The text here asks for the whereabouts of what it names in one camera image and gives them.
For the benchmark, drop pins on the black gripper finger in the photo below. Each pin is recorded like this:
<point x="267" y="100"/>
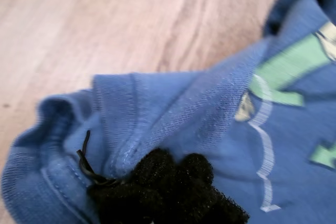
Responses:
<point x="136" y="197"/>
<point x="202" y="197"/>

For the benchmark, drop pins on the blue printed T-shirt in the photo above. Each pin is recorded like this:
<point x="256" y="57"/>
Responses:
<point x="197" y="108"/>

